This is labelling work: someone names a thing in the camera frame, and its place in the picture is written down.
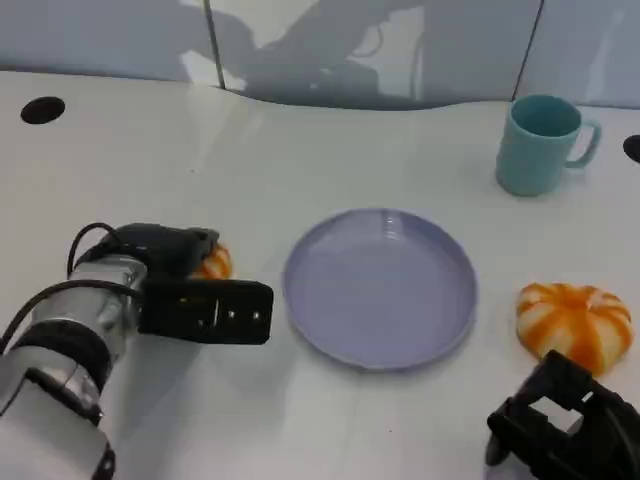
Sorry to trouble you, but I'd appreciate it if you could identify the lilac plate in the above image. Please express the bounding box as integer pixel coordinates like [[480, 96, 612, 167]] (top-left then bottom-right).
[[282, 207, 480, 372]]

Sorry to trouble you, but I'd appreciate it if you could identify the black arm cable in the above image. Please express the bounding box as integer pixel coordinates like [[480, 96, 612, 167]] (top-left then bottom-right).
[[0, 278, 142, 351], [66, 221, 119, 277]]

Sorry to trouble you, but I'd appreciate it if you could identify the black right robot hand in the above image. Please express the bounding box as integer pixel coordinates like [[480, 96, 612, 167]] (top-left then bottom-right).
[[483, 348, 640, 480]]

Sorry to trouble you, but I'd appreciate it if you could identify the pale green mug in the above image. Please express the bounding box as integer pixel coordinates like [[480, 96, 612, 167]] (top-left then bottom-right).
[[494, 94, 603, 197]]

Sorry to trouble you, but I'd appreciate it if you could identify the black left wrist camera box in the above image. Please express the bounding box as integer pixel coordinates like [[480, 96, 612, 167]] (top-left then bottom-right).
[[137, 278, 275, 346]]

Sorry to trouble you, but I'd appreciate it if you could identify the orange and white bread roll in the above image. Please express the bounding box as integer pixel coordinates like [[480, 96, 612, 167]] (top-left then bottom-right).
[[515, 282, 634, 379], [192, 243, 235, 280]]

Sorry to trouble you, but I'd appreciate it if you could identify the grey desk partition panel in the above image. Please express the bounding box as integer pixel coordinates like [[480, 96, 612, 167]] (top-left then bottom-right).
[[204, 0, 545, 112], [513, 0, 640, 110], [0, 0, 224, 90]]

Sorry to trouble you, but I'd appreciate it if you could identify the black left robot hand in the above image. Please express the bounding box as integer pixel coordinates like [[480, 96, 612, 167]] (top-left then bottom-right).
[[102, 223, 222, 281]]

